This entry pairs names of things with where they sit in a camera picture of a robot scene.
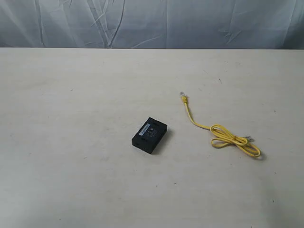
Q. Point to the small black electronic box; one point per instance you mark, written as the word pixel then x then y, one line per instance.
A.
pixel 149 135

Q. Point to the grey wrinkled backdrop cloth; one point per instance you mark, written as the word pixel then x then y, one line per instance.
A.
pixel 184 24

